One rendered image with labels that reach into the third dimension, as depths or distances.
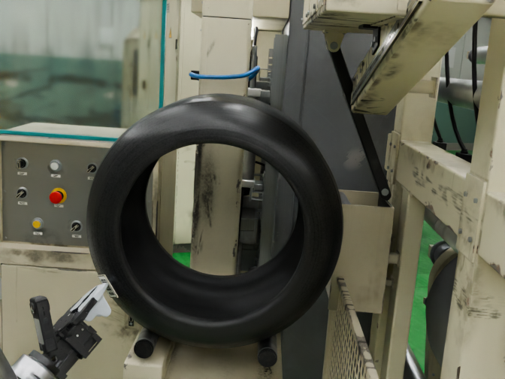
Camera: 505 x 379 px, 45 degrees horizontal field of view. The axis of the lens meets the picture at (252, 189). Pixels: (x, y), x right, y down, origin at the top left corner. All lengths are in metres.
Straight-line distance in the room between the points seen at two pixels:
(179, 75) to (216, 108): 3.40
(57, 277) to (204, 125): 1.02
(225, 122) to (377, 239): 0.59
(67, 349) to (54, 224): 0.83
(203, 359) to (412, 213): 0.66
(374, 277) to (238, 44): 0.72
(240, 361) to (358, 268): 0.40
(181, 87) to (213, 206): 3.06
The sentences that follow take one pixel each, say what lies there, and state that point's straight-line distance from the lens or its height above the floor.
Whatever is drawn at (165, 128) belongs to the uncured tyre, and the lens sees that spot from 1.28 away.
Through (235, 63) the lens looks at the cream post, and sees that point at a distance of 1.63.
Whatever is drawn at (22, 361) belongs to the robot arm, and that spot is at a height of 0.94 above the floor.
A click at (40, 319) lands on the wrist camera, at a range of 1.33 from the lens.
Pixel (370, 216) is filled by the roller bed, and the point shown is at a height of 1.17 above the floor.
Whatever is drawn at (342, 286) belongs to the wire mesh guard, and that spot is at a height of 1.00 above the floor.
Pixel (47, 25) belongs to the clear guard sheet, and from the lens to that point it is 2.04.
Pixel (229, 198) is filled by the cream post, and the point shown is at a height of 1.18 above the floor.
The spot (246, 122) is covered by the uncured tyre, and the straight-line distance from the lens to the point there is 1.27.
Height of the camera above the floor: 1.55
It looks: 12 degrees down
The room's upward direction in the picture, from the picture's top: 4 degrees clockwise
